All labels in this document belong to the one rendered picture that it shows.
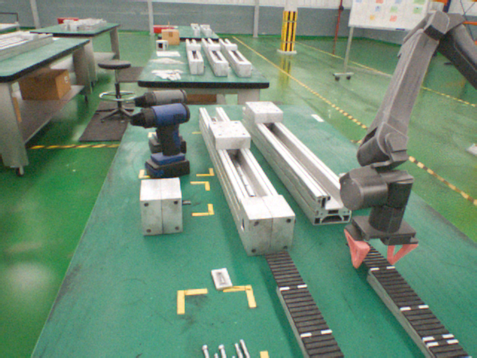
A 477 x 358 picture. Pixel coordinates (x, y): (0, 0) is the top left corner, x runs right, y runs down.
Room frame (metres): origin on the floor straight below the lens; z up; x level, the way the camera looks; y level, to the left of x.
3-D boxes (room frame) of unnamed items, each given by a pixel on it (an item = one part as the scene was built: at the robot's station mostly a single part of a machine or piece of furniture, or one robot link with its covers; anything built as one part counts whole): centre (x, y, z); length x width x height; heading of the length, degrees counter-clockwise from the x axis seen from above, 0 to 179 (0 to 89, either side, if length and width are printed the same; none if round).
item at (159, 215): (0.73, 0.17, 0.83); 0.11 x 0.10 x 0.10; 103
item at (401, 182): (0.58, -0.28, 0.98); 0.07 x 0.06 x 0.07; 112
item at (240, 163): (1.10, 0.04, 0.82); 0.80 x 0.10 x 0.09; 13
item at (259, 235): (0.67, -0.08, 0.83); 0.12 x 0.09 x 0.10; 103
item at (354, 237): (0.58, -0.26, 0.84); 0.07 x 0.07 x 0.09; 11
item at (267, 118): (1.39, -0.09, 0.87); 0.16 x 0.11 x 0.07; 13
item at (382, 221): (0.58, -0.29, 0.91); 0.10 x 0.07 x 0.07; 101
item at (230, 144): (1.10, 0.04, 0.87); 0.16 x 0.11 x 0.07; 13
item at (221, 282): (0.53, 0.02, 0.78); 0.05 x 0.03 x 0.01; 17
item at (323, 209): (1.14, -0.15, 0.82); 0.80 x 0.10 x 0.09; 13
